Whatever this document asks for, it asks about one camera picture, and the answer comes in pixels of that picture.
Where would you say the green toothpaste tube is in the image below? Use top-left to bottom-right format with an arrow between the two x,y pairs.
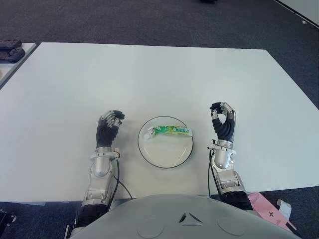
143,125 -> 193,140

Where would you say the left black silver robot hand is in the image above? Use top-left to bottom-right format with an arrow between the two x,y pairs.
96,109 -> 126,149

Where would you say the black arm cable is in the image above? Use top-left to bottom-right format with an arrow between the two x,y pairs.
113,156 -> 133,200
207,148 -> 215,199

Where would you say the white side table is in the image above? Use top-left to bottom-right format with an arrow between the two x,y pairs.
0,42 -> 38,89

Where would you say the black game controller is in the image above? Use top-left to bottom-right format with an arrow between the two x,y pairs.
0,48 -> 25,63
0,37 -> 22,49

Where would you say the white plate with black rim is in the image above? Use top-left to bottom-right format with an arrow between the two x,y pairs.
137,116 -> 196,170

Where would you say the black device on floor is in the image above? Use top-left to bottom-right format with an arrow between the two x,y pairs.
0,208 -> 17,227

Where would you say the grey robot torso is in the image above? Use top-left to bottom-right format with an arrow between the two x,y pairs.
68,193 -> 302,239

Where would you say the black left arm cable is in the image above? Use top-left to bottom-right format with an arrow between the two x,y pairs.
113,156 -> 133,200

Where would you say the grey metal bar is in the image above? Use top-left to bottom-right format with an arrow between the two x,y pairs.
65,224 -> 76,239

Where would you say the pink paper sheet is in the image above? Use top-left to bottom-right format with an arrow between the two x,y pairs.
246,191 -> 298,231

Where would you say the white desk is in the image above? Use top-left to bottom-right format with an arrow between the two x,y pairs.
274,0 -> 319,29

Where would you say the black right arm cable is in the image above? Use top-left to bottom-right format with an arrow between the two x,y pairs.
207,148 -> 215,199

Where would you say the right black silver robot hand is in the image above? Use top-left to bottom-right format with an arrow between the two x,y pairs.
208,101 -> 237,143

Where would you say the white paper strip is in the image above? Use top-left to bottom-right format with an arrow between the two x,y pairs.
276,199 -> 292,221

